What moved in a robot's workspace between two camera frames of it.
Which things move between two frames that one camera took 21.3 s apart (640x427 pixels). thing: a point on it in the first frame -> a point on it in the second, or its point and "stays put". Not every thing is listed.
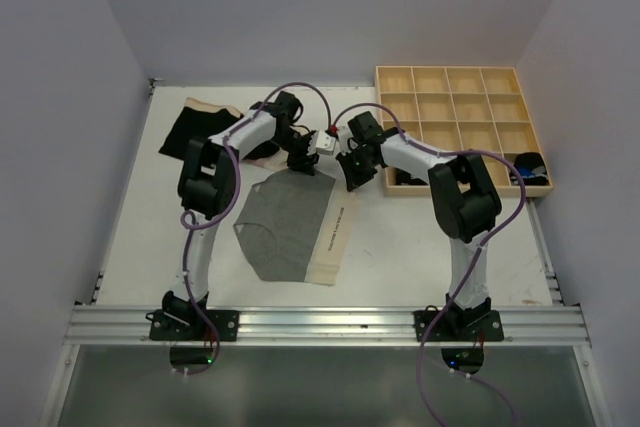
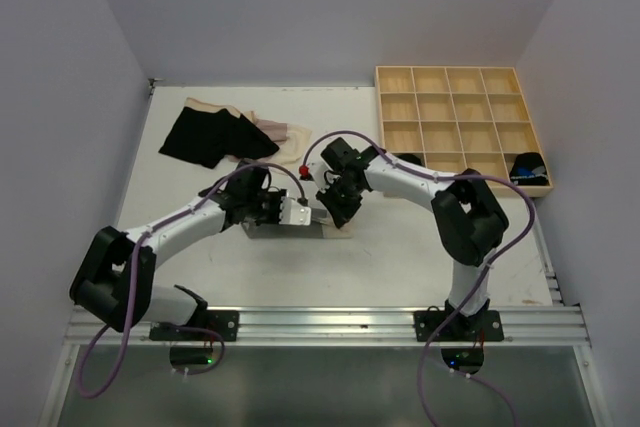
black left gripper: x=302 y=161 -> x=275 y=217
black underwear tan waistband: x=197 y=121 stays put
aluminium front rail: x=327 y=326 stays put
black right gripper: x=353 y=178 -> x=341 y=213
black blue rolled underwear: x=532 y=169 stays put
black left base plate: x=192 y=325 stays put
